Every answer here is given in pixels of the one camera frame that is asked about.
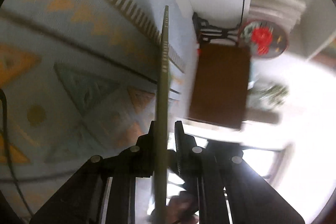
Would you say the light green frog book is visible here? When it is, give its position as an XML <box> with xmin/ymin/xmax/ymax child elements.
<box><xmin>151</xmin><ymin>5</ymin><xmax>172</xmax><ymax>224</ymax></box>

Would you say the patterned blue table mat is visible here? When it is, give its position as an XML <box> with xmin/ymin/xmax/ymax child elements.
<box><xmin>0</xmin><ymin>0</ymin><xmax>189</xmax><ymax>219</ymax></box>

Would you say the round embroidered fan on stand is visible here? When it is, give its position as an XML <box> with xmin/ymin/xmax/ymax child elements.
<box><xmin>193</xmin><ymin>12</ymin><xmax>289</xmax><ymax>59</ymax></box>

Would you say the person's right hand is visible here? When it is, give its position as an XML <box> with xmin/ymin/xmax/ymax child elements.
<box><xmin>167</xmin><ymin>192</ymin><xmax>200</xmax><ymax>224</ymax></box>

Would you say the black cable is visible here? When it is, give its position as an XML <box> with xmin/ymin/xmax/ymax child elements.
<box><xmin>0</xmin><ymin>88</ymin><xmax>34</xmax><ymax>216</ymax></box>

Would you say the brown wooden cabinet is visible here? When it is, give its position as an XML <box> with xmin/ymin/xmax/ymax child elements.
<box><xmin>188</xmin><ymin>43</ymin><xmax>252</xmax><ymax>130</ymax></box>

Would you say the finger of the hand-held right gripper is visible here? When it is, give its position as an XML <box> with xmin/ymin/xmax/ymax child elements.
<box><xmin>174</xmin><ymin>120</ymin><xmax>305</xmax><ymax>224</ymax></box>
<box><xmin>29</xmin><ymin>120</ymin><xmax>158</xmax><ymax>224</ymax></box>

